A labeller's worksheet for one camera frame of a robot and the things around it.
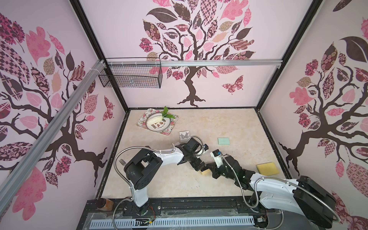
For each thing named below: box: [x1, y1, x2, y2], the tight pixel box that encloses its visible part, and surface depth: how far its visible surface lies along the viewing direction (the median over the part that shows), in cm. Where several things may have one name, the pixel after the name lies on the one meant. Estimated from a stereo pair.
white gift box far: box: [179, 130, 191, 144], surface depth 102 cm
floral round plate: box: [145, 112, 171, 132], surface depth 110 cm
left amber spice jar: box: [96, 197, 115, 211], surface depth 70 cm
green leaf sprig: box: [161, 105, 176, 120], surface depth 116 cm
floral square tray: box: [136, 108, 179, 136], surface depth 112 cm
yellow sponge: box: [256, 161, 279, 176], surface depth 88 cm
